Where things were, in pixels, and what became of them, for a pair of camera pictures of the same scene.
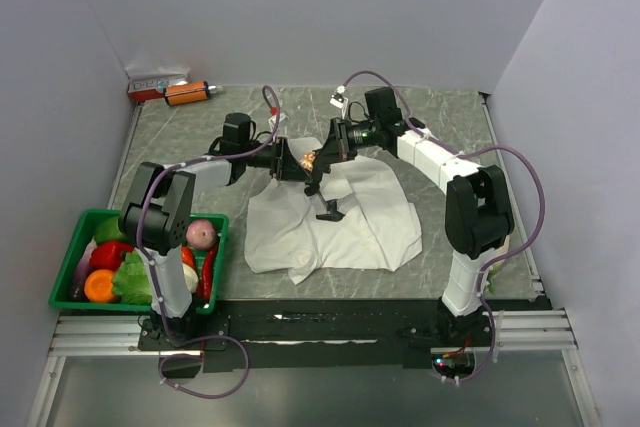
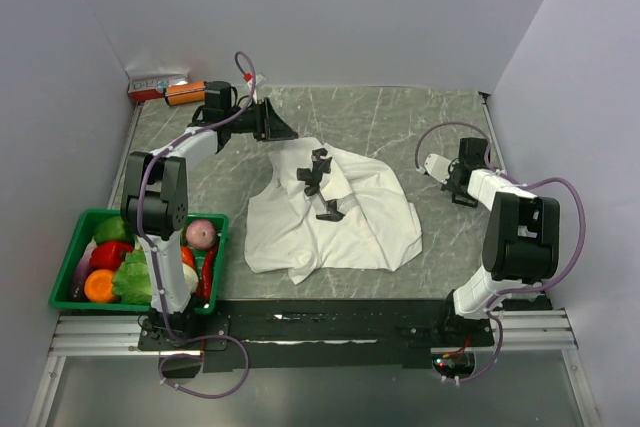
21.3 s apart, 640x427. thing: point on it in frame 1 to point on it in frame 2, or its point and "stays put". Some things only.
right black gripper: [336, 147] to [449, 186]
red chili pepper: [205, 283] stays put
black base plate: [238, 335] stays put
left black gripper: [286, 168] to [269, 126]
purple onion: [200, 234] stays put
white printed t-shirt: [379, 230] stays put
